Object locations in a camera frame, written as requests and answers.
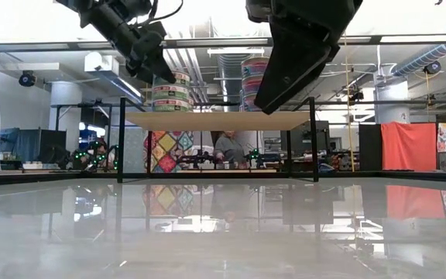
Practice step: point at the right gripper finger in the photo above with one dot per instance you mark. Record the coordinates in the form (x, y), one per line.
(292, 66)
(325, 56)

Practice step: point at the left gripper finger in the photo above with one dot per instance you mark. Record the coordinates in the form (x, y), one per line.
(160, 71)

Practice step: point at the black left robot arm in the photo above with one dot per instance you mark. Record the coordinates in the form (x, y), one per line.
(91, 4)

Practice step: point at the background black robot arm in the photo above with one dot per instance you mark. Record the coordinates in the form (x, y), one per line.
(196, 159)
(259, 157)

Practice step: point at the colourful patchwork quilt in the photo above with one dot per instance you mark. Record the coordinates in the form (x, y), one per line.
(169, 151)

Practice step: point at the white round column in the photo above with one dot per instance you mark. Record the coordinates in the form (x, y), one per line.
(391, 104)
(66, 100)

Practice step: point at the black panel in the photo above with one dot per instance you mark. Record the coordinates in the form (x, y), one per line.
(370, 144)

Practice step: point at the person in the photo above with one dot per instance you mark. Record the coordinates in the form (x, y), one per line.
(228, 149)

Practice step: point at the orange cloth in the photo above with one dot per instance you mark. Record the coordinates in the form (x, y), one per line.
(409, 146)

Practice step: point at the dark computer monitor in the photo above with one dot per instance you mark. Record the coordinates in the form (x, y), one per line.
(4, 141)

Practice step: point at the wooden shelf black frame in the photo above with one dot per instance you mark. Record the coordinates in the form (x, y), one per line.
(215, 121)

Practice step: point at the silver ventilation duct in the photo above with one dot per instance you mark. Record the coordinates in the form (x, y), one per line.
(428, 56)

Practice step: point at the black ceiling camera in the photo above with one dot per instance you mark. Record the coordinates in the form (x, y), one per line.
(432, 67)
(26, 78)

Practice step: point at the black metal table frame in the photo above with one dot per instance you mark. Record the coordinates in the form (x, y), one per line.
(33, 178)

